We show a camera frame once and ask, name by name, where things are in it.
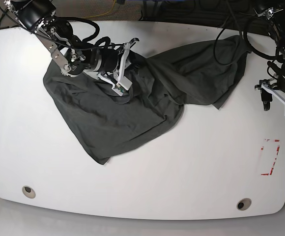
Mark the red tape rectangle marking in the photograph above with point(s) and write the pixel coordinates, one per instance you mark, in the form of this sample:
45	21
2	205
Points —
268	156

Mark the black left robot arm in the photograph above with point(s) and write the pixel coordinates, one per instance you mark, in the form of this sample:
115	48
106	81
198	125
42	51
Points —
273	13

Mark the dark grey t-shirt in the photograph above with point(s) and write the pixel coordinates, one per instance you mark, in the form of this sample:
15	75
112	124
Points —
106	124

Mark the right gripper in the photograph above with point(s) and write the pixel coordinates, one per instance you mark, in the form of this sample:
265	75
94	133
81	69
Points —
105	59

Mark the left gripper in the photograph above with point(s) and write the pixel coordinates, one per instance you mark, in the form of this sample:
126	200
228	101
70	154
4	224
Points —
276	83

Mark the table cable grommet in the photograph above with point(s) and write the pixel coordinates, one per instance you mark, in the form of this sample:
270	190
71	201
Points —
29	192
244	204

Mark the left table cable grommet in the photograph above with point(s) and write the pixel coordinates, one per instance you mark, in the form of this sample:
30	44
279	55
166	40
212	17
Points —
29	192

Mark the right table cable grommet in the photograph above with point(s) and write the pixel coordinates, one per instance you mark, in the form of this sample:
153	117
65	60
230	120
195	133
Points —
244	204

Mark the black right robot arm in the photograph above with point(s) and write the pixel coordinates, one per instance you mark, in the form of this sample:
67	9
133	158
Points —
73	56

